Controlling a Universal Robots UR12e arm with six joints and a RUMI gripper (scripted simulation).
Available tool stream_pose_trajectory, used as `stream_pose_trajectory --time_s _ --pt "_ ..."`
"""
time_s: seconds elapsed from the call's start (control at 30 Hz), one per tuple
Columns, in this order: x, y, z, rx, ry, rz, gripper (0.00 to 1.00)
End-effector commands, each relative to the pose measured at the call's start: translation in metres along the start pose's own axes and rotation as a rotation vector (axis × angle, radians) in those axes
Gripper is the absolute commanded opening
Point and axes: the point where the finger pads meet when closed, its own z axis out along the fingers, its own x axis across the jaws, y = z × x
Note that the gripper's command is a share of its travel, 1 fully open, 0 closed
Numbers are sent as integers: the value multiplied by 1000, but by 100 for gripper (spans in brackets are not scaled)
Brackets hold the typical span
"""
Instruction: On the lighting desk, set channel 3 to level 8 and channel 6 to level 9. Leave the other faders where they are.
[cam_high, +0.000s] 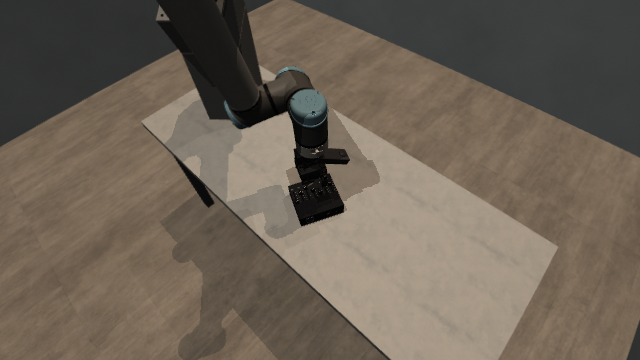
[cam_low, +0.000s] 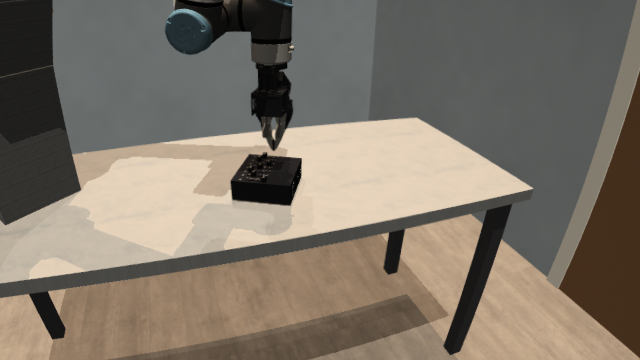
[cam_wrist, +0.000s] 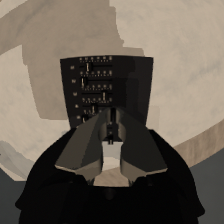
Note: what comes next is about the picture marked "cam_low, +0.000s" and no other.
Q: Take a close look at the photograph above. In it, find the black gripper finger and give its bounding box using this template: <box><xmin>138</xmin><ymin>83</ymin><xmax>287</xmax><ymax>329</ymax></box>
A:
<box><xmin>257</xmin><ymin>116</ymin><xmax>274</xmax><ymax>151</ymax></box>
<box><xmin>274</xmin><ymin>99</ymin><xmax>293</xmax><ymax>151</ymax></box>

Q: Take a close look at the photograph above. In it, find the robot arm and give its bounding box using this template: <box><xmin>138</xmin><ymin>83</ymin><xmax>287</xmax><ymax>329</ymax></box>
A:
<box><xmin>165</xmin><ymin>0</ymin><xmax>294</xmax><ymax>66</ymax></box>

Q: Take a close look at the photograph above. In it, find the black lighting desk panel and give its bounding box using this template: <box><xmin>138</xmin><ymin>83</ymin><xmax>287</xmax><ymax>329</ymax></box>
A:
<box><xmin>231</xmin><ymin>152</ymin><xmax>302</xmax><ymax>205</ymax></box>

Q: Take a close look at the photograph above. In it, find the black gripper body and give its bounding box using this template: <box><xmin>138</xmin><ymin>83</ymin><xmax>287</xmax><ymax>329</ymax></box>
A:
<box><xmin>251</xmin><ymin>63</ymin><xmax>290</xmax><ymax>118</ymax></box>

